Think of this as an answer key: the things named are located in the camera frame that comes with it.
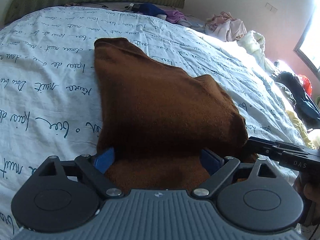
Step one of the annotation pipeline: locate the brown knit sweater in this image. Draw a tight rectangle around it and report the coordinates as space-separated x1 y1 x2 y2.
94 38 257 192

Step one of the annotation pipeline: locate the dark clothes pile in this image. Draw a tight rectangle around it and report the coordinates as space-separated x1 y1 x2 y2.
275 72 320 129

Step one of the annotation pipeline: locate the person right hand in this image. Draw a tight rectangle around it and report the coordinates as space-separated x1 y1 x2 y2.
293 173 320 225

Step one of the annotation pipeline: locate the orange red bag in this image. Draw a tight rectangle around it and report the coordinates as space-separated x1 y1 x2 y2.
298 74 312 97

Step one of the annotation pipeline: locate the white script-print bed cover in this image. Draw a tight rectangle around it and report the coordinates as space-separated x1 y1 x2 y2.
1 7 304 239

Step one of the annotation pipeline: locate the window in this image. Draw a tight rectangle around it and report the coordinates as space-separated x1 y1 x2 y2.
294 10 319 75

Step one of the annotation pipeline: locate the cream crumpled garment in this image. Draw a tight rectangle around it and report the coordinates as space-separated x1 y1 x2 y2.
238 30 274 75

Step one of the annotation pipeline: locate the pink crumpled garment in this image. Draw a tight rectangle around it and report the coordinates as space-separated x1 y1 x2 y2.
205 11 247 42

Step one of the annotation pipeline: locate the purple garment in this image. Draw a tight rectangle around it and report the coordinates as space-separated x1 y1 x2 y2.
164 9 187 24

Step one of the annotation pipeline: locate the blue garment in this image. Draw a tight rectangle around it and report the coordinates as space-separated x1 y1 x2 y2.
137 3 167 16

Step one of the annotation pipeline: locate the wall switch plate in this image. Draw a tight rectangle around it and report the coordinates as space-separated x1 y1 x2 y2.
265 3 278 14

